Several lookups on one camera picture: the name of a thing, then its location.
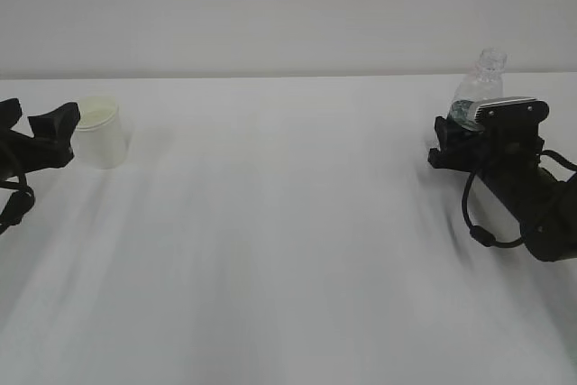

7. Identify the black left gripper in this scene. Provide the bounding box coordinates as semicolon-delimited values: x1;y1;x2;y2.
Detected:
0;98;80;234

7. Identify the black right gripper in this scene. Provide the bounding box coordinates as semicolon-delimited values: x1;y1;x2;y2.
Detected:
427;116;548;205

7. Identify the white paper cup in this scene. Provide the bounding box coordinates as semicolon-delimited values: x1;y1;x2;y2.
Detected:
73;96;127;170

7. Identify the clear water bottle green label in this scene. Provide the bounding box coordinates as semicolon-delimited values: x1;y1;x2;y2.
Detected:
445;48;508;144

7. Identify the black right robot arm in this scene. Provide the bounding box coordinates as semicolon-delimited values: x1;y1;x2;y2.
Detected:
428;116;576;262

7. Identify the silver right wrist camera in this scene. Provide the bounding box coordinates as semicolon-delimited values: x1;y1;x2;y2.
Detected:
467;96;549;127

